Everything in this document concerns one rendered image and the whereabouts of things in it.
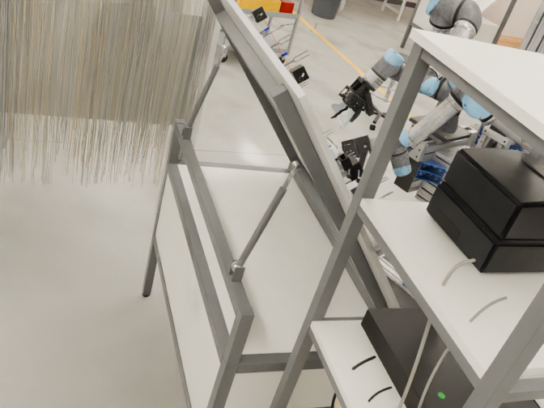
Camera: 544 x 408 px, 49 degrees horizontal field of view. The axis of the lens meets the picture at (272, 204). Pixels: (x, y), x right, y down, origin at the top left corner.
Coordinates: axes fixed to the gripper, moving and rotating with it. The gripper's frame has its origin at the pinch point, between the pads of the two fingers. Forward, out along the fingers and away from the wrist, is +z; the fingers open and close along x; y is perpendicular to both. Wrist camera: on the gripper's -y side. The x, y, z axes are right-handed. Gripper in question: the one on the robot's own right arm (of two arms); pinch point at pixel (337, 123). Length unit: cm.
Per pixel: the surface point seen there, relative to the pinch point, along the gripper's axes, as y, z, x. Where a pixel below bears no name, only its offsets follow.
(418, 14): -437, -78, -510
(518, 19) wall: -697, -194, -605
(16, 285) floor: 49, 162, -34
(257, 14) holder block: 57, -14, -5
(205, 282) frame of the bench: 39, 59, 49
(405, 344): 29, 12, 107
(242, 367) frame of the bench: 38, 57, 85
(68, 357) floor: 33, 150, 14
